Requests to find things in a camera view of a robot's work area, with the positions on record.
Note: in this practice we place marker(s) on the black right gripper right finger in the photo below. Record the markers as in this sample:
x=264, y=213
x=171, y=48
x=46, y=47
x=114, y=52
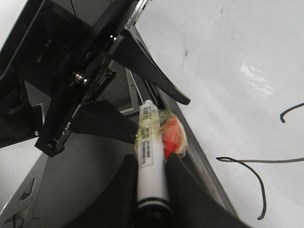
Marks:
x=192, y=206

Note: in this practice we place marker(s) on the white whiteboard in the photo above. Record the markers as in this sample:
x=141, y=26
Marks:
x=241, y=63

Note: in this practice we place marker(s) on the white black whiteboard marker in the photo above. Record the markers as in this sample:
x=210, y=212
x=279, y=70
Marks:
x=152, y=190

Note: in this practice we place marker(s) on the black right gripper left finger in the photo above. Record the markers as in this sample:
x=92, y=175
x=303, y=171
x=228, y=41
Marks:
x=114, y=207

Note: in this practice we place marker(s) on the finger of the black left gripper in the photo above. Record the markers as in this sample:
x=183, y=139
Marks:
x=102, y=119
x=130, y=52

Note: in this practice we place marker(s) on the red magnet taped to marker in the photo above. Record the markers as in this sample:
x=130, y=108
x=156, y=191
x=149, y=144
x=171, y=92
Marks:
x=174, y=138

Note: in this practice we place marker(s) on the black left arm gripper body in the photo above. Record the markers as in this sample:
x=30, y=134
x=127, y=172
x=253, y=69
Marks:
x=51, y=64

